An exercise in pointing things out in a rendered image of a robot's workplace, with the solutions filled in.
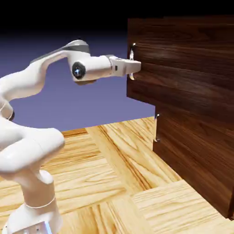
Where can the dark wood cabinet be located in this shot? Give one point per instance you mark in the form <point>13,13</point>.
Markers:
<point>192,146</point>

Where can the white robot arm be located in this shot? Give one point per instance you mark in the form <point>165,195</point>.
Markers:
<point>95,67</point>

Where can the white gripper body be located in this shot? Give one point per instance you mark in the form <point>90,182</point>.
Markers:
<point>133,67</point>

